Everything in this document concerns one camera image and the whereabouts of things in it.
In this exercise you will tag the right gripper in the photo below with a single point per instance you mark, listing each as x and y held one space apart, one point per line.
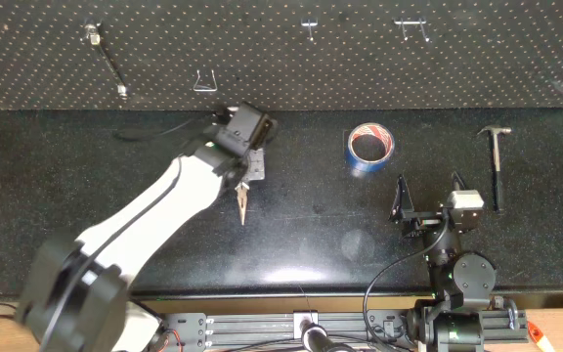
423 221

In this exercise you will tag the needle-nose pliers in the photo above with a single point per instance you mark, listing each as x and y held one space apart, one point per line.
242 200

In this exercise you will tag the wrench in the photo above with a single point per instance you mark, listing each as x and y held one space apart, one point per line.
108 58

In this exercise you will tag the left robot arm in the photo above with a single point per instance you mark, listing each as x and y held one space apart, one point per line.
164 205

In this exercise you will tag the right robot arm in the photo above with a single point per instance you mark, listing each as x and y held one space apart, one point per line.
472 278

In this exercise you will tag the black pegboard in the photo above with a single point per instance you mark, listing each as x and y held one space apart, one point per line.
311 63

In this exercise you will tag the hammer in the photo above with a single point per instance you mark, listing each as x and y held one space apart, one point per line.
496 156

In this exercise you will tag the roll of blue tape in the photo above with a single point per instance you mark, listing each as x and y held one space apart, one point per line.
359 163

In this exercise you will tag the double-pronged metal hook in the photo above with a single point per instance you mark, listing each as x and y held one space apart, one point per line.
411 22

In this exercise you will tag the orange and white object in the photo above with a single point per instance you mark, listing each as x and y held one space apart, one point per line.
538 337

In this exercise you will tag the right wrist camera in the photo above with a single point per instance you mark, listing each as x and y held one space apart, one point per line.
464 199

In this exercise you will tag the mounting rail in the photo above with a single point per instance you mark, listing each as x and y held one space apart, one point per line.
262 327

